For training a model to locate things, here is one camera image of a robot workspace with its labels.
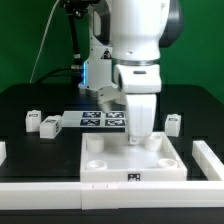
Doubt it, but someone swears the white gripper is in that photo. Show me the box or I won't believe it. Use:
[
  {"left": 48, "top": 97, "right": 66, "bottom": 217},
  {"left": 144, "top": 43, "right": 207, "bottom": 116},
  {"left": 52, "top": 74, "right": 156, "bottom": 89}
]
[{"left": 125, "top": 94, "right": 157, "bottom": 144}]

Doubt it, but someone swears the white square tabletop part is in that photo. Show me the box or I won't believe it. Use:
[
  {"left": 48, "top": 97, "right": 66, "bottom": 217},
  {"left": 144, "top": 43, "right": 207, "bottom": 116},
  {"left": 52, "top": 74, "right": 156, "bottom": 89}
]
[{"left": 80, "top": 132, "right": 187, "bottom": 182}]

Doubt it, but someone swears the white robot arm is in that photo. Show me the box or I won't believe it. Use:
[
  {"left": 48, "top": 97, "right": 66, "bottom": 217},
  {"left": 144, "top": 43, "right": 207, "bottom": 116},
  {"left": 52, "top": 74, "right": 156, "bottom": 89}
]
[{"left": 79, "top": 0, "right": 183, "bottom": 144}]

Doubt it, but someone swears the white plate with tags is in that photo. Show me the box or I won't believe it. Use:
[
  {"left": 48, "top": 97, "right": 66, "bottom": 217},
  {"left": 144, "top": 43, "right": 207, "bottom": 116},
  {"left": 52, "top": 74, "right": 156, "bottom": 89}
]
[{"left": 62, "top": 111, "right": 126, "bottom": 128}]

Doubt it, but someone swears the white left fence block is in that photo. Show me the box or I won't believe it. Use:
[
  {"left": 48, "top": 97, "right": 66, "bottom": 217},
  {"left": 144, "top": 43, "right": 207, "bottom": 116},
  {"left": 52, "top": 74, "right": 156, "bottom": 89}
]
[{"left": 0, "top": 141, "right": 7, "bottom": 166}]

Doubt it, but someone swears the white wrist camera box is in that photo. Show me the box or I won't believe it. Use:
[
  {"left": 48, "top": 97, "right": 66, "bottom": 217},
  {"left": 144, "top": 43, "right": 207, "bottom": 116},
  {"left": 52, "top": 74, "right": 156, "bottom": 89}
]
[{"left": 113, "top": 64, "right": 162, "bottom": 94}]

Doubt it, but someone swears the white right fence rail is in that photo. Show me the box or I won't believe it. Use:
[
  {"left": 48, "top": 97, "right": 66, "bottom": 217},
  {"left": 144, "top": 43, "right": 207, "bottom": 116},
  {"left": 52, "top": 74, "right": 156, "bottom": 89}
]
[{"left": 192, "top": 141, "right": 224, "bottom": 181}]

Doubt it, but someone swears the white fence rail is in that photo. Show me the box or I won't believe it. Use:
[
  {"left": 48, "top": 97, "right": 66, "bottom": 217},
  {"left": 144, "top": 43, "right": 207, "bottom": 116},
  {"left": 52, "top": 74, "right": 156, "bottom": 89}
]
[
  {"left": 0, "top": 181, "right": 224, "bottom": 210},
  {"left": 192, "top": 141, "right": 224, "bottom": 181}
]

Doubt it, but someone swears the white front fence rail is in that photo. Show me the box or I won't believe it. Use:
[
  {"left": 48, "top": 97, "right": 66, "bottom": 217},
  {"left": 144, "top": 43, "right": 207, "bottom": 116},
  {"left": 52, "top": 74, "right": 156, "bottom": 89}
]
[{"left": 0, "top": 181, "right": 224, "bottom": 210}]

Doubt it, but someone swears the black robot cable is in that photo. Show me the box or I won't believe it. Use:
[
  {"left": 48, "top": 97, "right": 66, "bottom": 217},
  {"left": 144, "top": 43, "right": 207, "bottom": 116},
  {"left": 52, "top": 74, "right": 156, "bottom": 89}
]
[{"left": 34, "top": 0, "right": 101, "bottom": 85}]

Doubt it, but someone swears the white thin cable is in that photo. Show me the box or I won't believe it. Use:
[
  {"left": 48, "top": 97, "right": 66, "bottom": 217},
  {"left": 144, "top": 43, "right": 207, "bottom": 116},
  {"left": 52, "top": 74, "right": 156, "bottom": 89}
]
[{"left": 29, "top": 0, "right": 62, "bottom": 84}]

